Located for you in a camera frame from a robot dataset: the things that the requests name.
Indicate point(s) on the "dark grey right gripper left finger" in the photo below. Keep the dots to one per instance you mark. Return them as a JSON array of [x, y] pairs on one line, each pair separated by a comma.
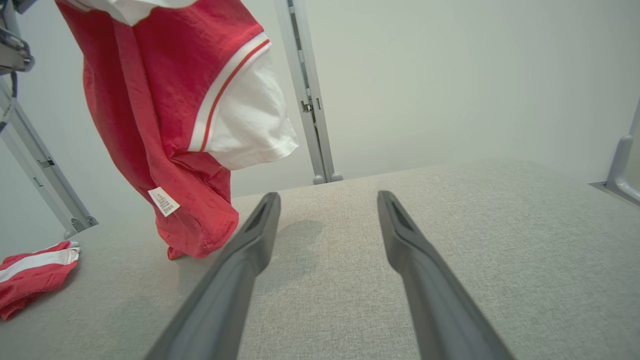
[[225, 310]]

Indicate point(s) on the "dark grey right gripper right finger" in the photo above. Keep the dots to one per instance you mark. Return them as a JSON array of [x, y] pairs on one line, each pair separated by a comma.
[[440, 320]]

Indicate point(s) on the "red shorts with white stripe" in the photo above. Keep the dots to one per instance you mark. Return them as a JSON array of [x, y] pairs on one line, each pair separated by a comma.
[[30, 285]]

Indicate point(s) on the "red and white jersey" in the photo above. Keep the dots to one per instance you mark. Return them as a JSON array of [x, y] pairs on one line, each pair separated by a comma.
[[150, 100]]

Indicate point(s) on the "grey fabric sofa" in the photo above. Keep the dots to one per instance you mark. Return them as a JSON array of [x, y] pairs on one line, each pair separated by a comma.
[[525, 250]]

